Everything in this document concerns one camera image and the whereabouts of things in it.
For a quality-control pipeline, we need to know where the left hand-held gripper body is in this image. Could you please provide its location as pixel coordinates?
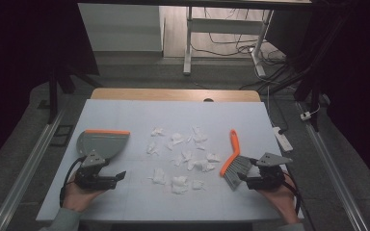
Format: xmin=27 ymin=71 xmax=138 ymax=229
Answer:
xmin=73 ymin=149 xmax=119 ymax=191

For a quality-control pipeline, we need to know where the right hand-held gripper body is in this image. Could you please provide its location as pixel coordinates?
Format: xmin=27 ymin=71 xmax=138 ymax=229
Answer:
xmin=246 ymin=152 xmax=294 ymax=191

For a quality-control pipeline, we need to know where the orange brush with grey bristles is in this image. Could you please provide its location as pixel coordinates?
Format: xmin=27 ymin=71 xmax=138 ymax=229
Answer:
xmin=219 ymin=128 xmax=253 ymax=192

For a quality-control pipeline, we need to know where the grey dustpan with orange edge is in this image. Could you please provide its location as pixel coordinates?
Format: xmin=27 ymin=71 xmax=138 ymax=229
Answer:
xmin=75 ymin=128 xmax=131 ymax=161

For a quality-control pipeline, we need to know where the pile of white paper scraps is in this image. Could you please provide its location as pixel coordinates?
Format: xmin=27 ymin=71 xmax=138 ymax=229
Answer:
xmin=145 ymin=125 xmax=223 ymax=195

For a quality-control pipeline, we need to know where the person's left hand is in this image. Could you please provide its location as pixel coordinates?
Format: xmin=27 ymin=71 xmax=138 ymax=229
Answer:
xmin=62 ymin=174 xmax=108 ymax=214

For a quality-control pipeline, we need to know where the person's right hand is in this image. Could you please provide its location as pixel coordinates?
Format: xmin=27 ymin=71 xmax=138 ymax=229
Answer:
xmin=257 ymin=174 xmax=299 ymax=224

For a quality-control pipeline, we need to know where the white power strip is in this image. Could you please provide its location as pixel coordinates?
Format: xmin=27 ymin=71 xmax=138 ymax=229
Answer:
xmin=272 ymin=126 xmax=294 ymax=153

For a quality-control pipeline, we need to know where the black stand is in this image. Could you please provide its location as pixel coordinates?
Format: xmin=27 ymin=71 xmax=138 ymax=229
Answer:
xmin=45 ymin=59 xmax=104 ymax=125
xmin=292 ymin=13 xmax=351 ymax=133

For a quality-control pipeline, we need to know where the wooden table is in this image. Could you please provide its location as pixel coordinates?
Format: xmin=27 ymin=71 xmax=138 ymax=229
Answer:
xmin=90 ymin=88 xmax=262 ymax=103

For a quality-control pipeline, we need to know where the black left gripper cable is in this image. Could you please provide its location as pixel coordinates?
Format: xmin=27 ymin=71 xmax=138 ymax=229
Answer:
xmin=59 ymin=156 xmax=89 ymax=208

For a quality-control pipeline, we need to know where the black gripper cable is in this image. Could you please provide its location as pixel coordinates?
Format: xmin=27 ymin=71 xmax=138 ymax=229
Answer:
xmin=282 ymin=172 xmax=304 ymax=217
xmin=59 ymin=156 xmax=89 ymax=208

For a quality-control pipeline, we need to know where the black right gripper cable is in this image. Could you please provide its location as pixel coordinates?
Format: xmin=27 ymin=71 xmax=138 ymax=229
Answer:
xmin=282 ymin=172 xmax=304 ymax=217

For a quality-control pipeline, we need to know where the black floor frame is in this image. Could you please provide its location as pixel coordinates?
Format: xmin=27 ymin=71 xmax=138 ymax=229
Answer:
xmin=49 ymin=124 xmax=75 ymax=148

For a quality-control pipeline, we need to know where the metal rail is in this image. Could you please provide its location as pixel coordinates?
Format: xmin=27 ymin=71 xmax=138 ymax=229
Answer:
xmin=296 ymin=101 xmax=370 ymax=231
xmin=0 ymin=108 xmax=67 ymax=231

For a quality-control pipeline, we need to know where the tangle of black floor cables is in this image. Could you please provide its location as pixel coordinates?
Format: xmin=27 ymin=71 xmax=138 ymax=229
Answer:
xmin=191 ymin=8 xmax=298 ymax=92

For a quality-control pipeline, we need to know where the white desk frame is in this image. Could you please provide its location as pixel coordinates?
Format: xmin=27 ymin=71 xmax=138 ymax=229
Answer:
xmin=182 ymin=6 xmax=275 ymax=78

